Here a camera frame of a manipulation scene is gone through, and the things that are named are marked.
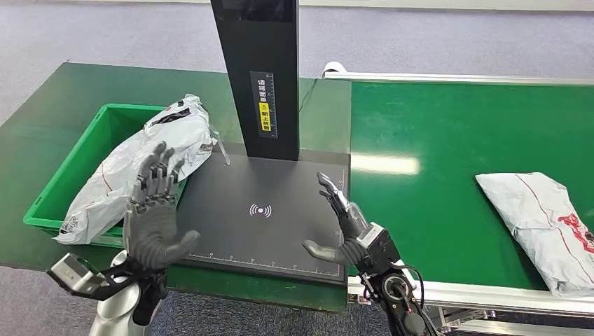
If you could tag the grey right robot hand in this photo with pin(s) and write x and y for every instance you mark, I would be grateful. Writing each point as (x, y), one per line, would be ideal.
(349, 232)

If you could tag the dark green table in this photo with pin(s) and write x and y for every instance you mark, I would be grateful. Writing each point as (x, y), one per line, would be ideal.
(46, 102)

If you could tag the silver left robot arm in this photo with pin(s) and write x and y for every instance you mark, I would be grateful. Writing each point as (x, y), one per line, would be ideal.
(113, 308)

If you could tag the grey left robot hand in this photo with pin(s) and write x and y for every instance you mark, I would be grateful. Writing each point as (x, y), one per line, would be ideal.
(151, 232)

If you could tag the green plastic crate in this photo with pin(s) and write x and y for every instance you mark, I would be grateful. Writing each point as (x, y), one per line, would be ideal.
(60, 195)

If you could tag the silver conveyor frame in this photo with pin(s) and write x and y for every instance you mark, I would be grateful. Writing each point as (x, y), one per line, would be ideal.
(487, 299)

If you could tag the black inbound scanner machine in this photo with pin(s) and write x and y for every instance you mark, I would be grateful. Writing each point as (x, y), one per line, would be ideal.
(278, 185)

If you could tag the white conveyor end roller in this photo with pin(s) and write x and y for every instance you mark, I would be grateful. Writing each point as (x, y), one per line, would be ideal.
(334, 69)

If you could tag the black yellow ruler label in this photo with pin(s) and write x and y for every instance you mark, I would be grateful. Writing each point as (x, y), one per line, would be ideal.
(264, 106)

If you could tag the green conveyor belt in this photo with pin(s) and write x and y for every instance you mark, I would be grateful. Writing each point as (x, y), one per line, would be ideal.
(408, 120)

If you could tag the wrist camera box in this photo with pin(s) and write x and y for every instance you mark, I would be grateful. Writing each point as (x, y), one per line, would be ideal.
(379, 246)
(74, 274)

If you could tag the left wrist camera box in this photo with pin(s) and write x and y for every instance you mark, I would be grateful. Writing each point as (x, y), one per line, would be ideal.
(74, 274)

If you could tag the white plastic mailer package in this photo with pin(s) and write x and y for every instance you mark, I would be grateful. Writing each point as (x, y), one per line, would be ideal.
(538, 222)
(116, 176)

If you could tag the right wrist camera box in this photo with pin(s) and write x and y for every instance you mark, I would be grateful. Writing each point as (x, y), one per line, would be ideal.
(379, 246)

